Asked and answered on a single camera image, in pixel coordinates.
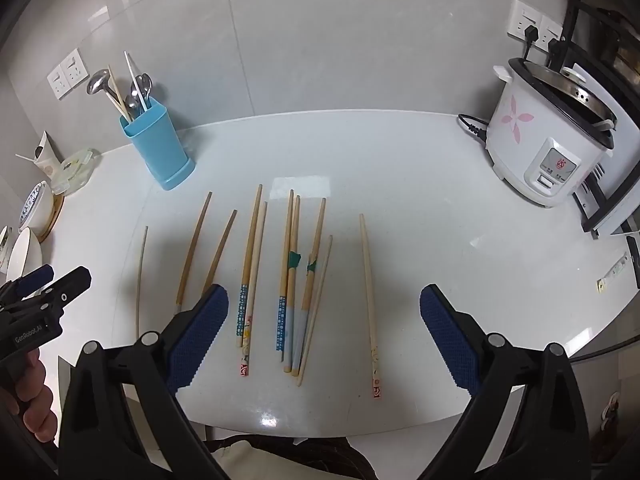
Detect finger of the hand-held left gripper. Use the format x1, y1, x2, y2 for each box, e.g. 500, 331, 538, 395
22, 266, 93, 318
0, 264, 55, 306

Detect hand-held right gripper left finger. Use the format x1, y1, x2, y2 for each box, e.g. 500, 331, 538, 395
54, 283, 236, 480

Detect white and black appliance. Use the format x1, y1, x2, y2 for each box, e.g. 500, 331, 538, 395
572, 132, 640, 241

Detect plain pale bamboo chopstick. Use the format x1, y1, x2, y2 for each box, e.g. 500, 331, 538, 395
296, 234, 334, 387

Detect blue patterned wooden chopstick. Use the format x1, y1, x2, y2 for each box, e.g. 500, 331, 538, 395
235, 184, 264, 350

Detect blue patterned white bowl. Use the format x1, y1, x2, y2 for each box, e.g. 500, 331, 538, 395
17, 180, 53, 233

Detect person's left hand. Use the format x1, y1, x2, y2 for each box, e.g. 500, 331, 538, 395
14, 347, 61, 445

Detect small white packet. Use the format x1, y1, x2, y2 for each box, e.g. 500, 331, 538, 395
595, 252, 631, 293

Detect black object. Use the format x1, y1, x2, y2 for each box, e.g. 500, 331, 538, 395
625, 232, 640, 291

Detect round wooden trivet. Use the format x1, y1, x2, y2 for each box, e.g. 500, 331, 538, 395
37, 192, 66, 243

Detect black power plug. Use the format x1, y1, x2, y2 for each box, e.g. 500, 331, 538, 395
522, 24, 540, 61

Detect white wall socket plate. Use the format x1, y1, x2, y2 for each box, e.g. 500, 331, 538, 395
47, 62, 71, 100
507, 0, 542, 41
62, 48, 86, 86
537, 14, 565, 53

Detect plain white bowl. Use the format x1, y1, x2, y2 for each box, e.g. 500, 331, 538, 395
5, 227, 43, 281

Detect black metal rack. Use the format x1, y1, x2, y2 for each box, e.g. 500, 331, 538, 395
550, 0, 640, 106

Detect green taped blue patterned chopstick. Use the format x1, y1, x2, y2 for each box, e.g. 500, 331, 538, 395
274, 189, 295, 352

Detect white plastic chopstick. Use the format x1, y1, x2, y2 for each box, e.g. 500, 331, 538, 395
123, 51, 150, 111

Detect black rice cooker cable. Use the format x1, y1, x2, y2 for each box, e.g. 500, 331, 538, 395
457, 114, 493, 151

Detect green taped light blue chopstick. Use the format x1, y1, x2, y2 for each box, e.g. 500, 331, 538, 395
291, 197, 327, 375

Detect pale slipper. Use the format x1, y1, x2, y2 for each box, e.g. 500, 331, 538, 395
600, 392, 623, 433

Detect steel ladle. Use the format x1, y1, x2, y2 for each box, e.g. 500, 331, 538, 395
86, 68, 132, 122

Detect blue plastic utensil holder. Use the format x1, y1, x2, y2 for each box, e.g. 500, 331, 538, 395
119, 96, 197, 192

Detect glass container green lid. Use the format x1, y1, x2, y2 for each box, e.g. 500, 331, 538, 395
52, 147, 101, 196

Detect white flowered rice cooker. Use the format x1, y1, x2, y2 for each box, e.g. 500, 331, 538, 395
486, 57, 617, 209

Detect dark brown wooden chopstick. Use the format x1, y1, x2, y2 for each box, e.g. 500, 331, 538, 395
175, 191, 213, 307
201, 209, 238, 297

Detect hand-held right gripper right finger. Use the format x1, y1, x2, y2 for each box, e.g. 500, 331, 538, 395
407, 284, 591, 480

